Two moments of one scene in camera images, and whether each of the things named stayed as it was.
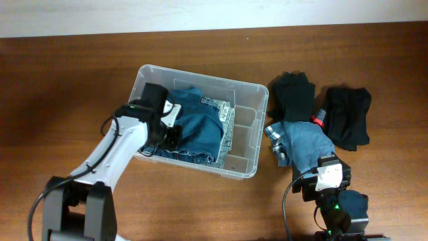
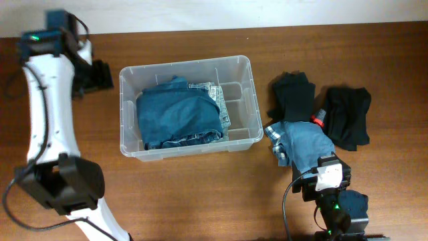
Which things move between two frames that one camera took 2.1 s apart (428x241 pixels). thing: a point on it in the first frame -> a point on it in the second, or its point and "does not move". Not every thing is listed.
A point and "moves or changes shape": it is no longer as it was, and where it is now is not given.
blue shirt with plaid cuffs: [299, 143] does not move
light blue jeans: [227, 115] -> [216, 92]
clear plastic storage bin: [249, 102] -> [233, 76]
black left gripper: [173, 140] -> [102, 79]
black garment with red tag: [344, 117] does not move
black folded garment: [291, 97] does not move
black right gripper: [307, 187] does not move
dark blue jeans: [202, 129] moves or changes shape
